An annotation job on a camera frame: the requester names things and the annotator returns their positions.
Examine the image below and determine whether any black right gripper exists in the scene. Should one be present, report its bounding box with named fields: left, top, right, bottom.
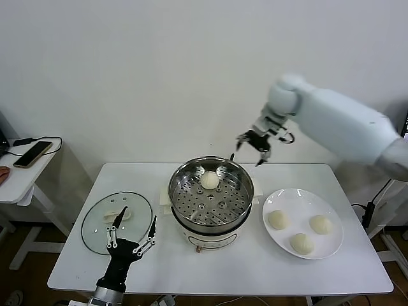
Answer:
left=235, top=129, right=272, bottom=168

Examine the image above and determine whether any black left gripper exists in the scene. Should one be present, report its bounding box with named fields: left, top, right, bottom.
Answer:
left=95, top=206, right=158, bottom=291

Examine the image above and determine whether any white round plate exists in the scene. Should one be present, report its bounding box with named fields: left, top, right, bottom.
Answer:
left=261, top=188, right=344, bottom=261

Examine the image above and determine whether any white floor power strip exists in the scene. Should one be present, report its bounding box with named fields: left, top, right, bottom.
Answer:
left=152, top=295, right=175, bottom=306

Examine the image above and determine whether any gold edged smartphone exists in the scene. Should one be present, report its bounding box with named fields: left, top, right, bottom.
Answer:
left=12, top=141, right=53, bottom=170

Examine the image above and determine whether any white steamed baozi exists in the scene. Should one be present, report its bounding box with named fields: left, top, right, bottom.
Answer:
left=266, top=210, right=290, bottom=231
left=200, top=170, right=220, bottom=191
left=288, top=232, right=315, bottom=256
left=309, top=214, right=332, bottom=235

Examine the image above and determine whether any round glass lid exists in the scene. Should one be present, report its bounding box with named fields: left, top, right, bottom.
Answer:
left=81, top=191, right=154, bottom=256

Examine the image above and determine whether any black device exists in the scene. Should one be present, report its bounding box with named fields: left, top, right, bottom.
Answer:
left=0, top=129, right=10, bottom=157

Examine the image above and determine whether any grey shoe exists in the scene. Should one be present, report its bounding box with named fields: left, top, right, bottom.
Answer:
left=6, top=289, right=25, bottom=306

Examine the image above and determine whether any thin black charging cable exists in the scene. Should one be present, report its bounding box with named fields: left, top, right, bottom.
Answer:
left=5, top=136, right=62, bottom=159

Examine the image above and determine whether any stainless steel steamer basket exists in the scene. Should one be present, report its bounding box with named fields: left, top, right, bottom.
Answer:
left=168, top=156, right=255, bottom=233

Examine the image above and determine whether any white side table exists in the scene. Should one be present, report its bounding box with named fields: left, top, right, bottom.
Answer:
left=0, top=137, right=69, bottom=272
left=366, top=177, right=408, bottom=265

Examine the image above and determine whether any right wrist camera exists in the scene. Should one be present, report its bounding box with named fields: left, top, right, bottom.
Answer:
left=266, top=115, right=296, bottom=144

